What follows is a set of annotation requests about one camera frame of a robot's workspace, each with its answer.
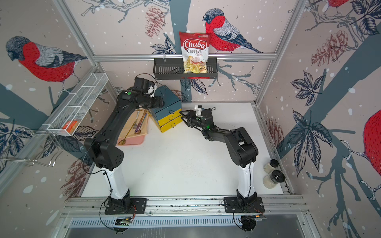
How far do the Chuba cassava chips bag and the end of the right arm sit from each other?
25 cm

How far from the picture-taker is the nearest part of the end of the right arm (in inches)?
30.5

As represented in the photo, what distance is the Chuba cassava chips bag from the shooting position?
2.73 feet
